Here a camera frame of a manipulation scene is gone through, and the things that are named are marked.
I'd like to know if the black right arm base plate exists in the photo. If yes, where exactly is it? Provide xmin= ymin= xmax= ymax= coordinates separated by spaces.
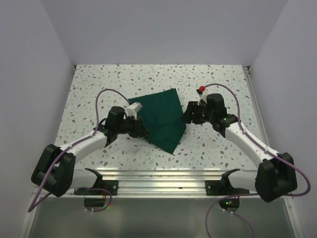
xmin=205 ymin=180 xmax=250 ymax=196

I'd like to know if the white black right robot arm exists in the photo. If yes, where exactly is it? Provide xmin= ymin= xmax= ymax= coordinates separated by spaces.
xmin=183 ymin=93 xmax=298 ymax=202

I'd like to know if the aluminium extrusion frame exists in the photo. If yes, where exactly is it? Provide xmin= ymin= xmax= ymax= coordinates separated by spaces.
xmin=29 ymin=64 xmax=294 ymax=225

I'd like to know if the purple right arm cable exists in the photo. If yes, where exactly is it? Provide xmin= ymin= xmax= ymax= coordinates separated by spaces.
xmin=198 ymin=83 xmax=312 ymax=238

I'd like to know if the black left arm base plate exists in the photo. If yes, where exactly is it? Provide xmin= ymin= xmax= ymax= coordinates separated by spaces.
xmin=100 ymin=180 xmax=119 ymax=196

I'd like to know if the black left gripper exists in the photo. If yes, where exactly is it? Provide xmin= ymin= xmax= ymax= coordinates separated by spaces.
xmin=115 ymin=114 xmax=150 ymax=138

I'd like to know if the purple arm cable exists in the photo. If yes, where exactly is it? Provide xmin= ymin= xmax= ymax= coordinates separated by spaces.
xmin=27 ymin=88 xmax=131 ymax=213
xmin=198 ymin=83 xmax=312 ymax=238

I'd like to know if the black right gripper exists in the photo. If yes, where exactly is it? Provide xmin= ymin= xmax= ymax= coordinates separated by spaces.
xmin=180 ymin=101 xmax=215 ymax=125

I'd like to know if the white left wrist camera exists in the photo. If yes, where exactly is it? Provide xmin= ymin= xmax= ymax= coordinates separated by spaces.
xmin=126 ymin=102 xmax=142 ymax=119

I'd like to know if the green surgical drape cloth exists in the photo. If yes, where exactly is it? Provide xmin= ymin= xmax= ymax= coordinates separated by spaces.
xmin=129 ymin=88 xmax=186 ymax=154

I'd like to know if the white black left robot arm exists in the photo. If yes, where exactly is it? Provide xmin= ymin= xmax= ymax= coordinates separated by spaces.
xmin=31 ymin=103 xmax=149 ymax=197

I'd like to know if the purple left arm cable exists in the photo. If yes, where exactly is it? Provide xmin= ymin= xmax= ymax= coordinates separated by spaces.
xmin=27 ymin=88 xmax=131 ymax=213

